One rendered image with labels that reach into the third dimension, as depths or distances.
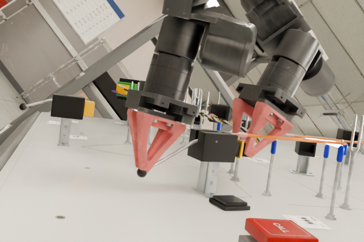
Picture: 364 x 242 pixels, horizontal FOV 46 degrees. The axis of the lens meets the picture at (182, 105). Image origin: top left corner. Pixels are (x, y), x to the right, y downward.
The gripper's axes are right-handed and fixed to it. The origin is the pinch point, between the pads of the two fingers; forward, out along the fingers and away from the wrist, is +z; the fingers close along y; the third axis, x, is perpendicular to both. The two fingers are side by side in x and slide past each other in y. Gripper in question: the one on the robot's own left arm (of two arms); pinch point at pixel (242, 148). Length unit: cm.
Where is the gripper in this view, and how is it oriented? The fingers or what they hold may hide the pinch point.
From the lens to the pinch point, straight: 65.5
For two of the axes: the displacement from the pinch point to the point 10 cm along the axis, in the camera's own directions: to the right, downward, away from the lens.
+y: -4.6, -1.3, 8.8
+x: -7.4, -5.0, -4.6
